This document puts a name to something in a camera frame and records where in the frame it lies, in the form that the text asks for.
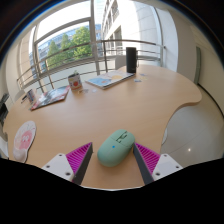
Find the pink and white mouse pad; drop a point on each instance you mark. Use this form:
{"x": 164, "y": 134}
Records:
{"x": 24, "y": 141}

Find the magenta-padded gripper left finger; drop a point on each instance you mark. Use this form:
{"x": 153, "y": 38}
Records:
{"x": 60, "y": 165}

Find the light blue cover magazine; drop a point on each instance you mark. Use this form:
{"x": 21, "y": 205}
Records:
{"x": 108, "y": 79}

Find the black stapler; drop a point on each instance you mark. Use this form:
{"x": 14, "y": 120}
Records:
{"x": 23, "y": 98}

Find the tall black speaker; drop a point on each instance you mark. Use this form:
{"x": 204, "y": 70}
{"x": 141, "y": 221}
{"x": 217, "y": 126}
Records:
{"x": 131, "y": 60}

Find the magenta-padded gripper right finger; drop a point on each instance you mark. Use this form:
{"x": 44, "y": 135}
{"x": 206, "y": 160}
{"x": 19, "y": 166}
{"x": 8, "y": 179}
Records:
{"x": 165, "y": 165}

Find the metal balcony railing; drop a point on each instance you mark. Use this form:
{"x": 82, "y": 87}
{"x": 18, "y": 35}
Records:
{"x": 66, "y": 48}

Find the red cover magazine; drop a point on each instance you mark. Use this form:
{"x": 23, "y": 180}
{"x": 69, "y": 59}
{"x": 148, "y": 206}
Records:
{"x": 50, "y": 97}

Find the grey door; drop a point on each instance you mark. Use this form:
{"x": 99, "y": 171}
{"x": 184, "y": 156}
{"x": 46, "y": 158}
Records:
{"x": 198, "y": 65}

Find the colourful printed cup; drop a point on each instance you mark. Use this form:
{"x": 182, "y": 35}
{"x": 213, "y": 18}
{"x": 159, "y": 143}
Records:
{"x": 31, "y": 96}

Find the red and white printed cup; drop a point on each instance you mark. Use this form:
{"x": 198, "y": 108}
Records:
{"x": 75, "y": 82}

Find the mint green computer mouse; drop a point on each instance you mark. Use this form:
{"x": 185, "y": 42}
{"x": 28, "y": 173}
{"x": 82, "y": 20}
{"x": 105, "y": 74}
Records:
{"x": 115, "y": 148}

